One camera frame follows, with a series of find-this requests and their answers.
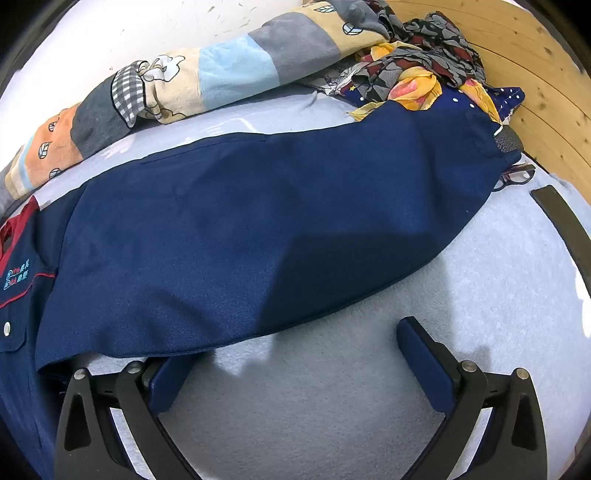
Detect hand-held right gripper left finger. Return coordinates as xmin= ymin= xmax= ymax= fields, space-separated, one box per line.
xmin=54 ymin=355 xmax=199 ymax=480

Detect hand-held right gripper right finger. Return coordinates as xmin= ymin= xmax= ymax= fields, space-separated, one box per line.
xmin=396 ymin=316 xmax=548 ymax=480

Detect navy blue work jacket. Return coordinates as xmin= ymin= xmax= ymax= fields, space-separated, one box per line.
xmin=0 ymin=95 xmax=525 ymax=480

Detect eyeglasses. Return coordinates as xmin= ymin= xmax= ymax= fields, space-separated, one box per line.
xmin=492 ymin=161 xmax=537 ymax=192

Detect black textured object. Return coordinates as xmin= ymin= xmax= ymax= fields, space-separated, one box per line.
xmin=493 ymin=127 xmax=525 ymax=154

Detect floral yellow grey scarf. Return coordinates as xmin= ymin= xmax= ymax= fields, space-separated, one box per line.
xmin=348 ymin=11 xmax=502 ymax=123

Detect navy polka dot cloth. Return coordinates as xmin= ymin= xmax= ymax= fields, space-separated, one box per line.
xmin=344 ymin=83 xmax=527 ymax=125

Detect wooden headboard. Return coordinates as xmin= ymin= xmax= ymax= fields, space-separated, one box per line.
xmin=383 ymin=0 xmax=591 ymax=204

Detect patchwork rolled blanket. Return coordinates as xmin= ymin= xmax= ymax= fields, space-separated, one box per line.
xmin=0 ymin=0 xmax=384 ymax=208

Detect grey cloth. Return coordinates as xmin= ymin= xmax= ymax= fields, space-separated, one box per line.
xmin=330 ymin=0 xmax=391 ymax=38

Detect black strap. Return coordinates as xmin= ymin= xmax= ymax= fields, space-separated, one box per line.
xmin=530 ymin=185 xmax=591 ymax=296

